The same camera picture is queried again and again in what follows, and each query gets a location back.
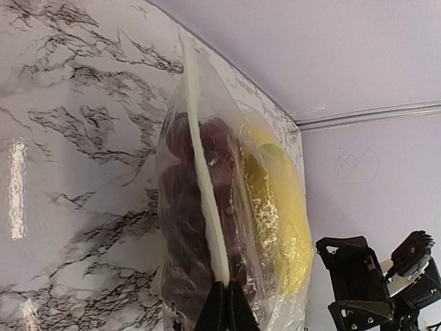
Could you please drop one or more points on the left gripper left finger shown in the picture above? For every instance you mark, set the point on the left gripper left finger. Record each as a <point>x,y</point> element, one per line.
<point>213,315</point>

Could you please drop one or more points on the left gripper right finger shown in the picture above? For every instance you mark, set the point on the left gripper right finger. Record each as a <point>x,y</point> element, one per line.
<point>240,315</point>

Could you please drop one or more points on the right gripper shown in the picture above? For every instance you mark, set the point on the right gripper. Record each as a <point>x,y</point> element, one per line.
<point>364,298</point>

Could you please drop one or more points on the clear zip top bag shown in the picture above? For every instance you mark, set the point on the clear zip top bag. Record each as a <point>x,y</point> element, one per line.
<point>202,95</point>

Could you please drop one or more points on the yellow fake corn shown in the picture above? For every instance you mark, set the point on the yellow fake corn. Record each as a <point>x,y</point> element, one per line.
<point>278,208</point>

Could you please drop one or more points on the purple fake grapes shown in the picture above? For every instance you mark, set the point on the purple fake grapes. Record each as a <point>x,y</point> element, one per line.
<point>187,274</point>

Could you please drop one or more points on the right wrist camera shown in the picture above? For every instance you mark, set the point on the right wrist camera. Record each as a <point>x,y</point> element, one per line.
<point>411,255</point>

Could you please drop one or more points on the right aluminium frame post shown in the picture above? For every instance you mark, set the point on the right aluminium frame post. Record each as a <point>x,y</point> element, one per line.
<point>371,115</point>

